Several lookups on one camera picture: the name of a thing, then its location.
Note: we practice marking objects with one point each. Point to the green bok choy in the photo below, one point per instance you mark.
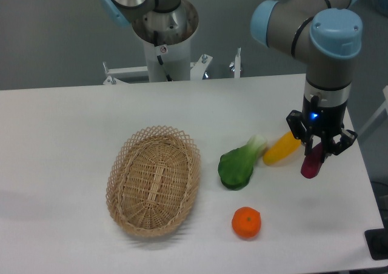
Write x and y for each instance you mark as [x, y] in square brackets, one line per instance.
[236, 166]

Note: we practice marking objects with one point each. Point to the woven wicker basket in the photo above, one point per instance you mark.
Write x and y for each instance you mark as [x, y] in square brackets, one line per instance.
[154, 181]

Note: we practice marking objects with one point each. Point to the purple sweet potato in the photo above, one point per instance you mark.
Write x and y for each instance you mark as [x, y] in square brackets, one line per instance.
[313, 162]

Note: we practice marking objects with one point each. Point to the yellow corn cob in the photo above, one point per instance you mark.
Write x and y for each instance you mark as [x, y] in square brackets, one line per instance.
[284, 147]

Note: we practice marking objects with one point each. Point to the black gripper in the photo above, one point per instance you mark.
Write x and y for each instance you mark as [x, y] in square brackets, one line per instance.
[323, 122]

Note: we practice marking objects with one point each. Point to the orange tangerine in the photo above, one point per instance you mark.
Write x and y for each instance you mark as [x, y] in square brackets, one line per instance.
[246, 222]

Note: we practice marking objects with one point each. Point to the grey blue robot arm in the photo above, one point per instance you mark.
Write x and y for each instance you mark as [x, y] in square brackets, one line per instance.
[323, 34]

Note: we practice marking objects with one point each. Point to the white frame at right edge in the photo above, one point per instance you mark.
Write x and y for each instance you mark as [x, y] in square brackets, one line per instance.
[376, 119]

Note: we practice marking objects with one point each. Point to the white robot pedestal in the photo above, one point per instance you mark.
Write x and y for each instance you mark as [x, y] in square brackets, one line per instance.
[167, 40]

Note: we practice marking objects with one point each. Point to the black device at table edge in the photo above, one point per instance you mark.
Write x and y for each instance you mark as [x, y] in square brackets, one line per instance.
[377, 243]

